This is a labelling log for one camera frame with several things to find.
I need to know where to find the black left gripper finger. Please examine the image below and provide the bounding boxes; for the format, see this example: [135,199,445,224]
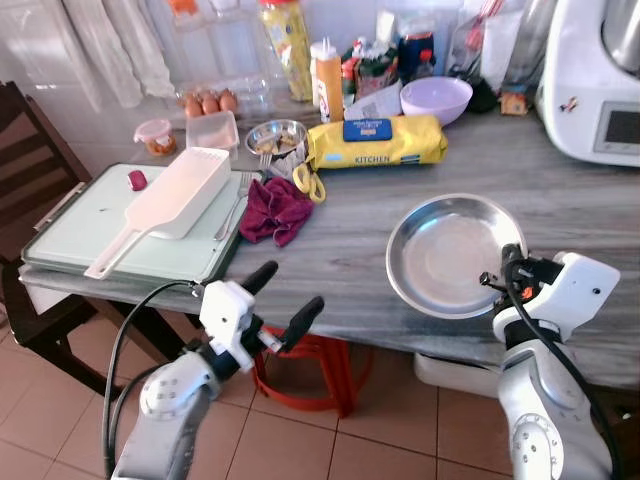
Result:
[240,260,280,297]
[280,296,326,353]

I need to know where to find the round steel plate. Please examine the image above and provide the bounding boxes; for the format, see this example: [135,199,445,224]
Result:
[386,194,528,321]

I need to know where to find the red stool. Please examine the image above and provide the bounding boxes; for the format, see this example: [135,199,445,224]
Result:
[251,327,374,418]

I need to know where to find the maroon cloth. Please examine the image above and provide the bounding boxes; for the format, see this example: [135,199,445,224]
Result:
[238,176,315,248]

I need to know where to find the steel fork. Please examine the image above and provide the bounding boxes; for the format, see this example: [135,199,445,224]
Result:
[214,170,253,242]

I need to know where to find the white box under table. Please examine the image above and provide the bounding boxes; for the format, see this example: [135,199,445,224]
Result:
[414,349,502,400]

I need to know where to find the small steel bowl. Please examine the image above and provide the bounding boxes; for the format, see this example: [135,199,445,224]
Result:
[244,118,310,162]

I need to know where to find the small house shaped figure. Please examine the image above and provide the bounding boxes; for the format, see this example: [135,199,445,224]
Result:
[499,89,532,118]

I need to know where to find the clear plastic food container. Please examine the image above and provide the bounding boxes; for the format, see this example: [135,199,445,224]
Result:
[185,109,242,154]

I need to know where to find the yellow kitchen towel pack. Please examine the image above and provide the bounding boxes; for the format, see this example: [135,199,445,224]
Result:
[305,113,450,172]

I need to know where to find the small pink lidded container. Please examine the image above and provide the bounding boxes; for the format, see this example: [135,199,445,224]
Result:
[133,118,178,158]

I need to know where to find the lilac plastic bowl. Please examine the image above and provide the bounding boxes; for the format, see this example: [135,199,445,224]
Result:
[400,76,475,128]

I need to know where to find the pale green cutting board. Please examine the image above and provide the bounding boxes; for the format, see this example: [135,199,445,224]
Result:
[20,162,264,285]

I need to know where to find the white kitchen food processor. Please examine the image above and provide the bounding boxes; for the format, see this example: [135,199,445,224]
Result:
[538,0,640,168]

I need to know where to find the yellow squeeze bottle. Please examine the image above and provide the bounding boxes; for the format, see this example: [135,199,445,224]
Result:
[309,37,345,124]

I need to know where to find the clear plastic bottle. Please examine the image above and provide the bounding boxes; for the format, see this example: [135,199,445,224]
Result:
[504,0,558,93]

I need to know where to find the dark blue jar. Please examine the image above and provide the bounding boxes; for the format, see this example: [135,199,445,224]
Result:
[397,31,438,84]

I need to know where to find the tall yellow pasta jar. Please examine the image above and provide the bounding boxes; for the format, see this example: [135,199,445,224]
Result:
[259,0,314,102]

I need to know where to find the green food packet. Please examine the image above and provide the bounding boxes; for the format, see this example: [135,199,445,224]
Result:
[354,39,402,97]

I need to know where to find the dark wooden chair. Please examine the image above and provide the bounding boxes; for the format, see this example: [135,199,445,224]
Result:
[0,81,103,373]

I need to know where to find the white hanging towel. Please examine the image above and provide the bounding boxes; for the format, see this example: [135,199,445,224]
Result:
[58,0,178,110]

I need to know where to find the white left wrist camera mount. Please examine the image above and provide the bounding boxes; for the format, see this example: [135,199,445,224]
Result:
[199,281,264,372]

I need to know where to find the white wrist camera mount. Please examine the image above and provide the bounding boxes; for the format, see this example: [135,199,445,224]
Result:
[199,281,264,372]
[528,252,622,343]

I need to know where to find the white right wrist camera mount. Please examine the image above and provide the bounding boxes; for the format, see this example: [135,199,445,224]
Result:
[528,252,622,343]

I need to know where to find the yellow handled scissors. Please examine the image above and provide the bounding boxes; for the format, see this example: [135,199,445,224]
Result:
[291,162,328,206]

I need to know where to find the white plastic scoop with handle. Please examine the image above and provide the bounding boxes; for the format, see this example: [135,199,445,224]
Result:
[84,146,234,281]

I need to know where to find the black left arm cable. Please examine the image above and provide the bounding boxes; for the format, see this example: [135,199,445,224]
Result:
[102,279,203,479]

